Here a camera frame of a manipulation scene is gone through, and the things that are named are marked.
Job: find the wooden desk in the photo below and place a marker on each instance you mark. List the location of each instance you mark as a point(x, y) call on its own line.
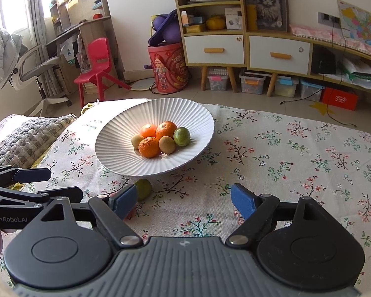
point(87, 19)

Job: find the red decorated bucket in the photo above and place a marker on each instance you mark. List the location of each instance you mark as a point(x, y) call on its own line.
point(169, 67)

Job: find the purple toy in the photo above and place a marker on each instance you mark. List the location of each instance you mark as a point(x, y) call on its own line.
point(166, 39)

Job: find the green lime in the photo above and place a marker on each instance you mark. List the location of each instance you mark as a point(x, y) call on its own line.
point(181, 136)
point(144, 189)

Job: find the rough mandarin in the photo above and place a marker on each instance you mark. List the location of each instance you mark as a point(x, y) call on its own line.
point(149, 147)

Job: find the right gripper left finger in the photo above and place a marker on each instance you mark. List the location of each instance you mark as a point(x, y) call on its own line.
point(97, 223)

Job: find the floral tablecloth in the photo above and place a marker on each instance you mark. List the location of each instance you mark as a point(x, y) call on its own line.
point(268, 153)

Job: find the smooth orange tomato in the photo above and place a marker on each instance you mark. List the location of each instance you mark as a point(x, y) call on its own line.
point(148, 130)

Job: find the brown kiwi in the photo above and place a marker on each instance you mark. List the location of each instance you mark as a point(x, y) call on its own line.
point(167, 145)

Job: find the red storage box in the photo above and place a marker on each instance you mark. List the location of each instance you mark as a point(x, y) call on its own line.
point(340, 98)

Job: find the wooden shelf cabinet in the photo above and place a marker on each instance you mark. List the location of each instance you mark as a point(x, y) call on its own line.
point(213, 35)

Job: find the mandarin orange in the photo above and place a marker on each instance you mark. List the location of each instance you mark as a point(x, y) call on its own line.
point(167, 128)

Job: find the low wooden sideboard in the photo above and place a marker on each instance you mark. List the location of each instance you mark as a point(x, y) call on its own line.
point(281, 53)

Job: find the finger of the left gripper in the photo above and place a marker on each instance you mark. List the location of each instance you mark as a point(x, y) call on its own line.
point(73, 193)
point(32, 175)

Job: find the framed cat picture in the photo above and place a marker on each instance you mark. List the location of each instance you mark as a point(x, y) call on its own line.
point(267, 15)

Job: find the white office chair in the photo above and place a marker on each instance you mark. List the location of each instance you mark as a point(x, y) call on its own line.
point(13, 55)

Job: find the red tomato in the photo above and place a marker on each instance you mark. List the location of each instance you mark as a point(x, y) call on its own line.
point(129, 213)

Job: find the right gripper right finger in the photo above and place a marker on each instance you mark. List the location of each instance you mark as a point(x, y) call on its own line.
point(261, 213)

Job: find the grey woven cushion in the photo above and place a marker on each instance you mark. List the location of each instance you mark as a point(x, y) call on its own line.
point(24, 139)

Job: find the red plastic chair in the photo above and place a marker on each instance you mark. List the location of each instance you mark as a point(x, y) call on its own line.
point(101, 66)

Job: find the white ribbed plate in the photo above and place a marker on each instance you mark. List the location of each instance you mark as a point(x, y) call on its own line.
point(113, 145)

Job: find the orange pumpkin pot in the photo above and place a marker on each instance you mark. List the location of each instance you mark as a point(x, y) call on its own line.
point(216, 22)

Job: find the colourful map board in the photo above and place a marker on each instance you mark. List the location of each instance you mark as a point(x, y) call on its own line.
point(354, 22)

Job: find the white small box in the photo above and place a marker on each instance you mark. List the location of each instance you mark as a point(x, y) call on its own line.
point(233, 17)

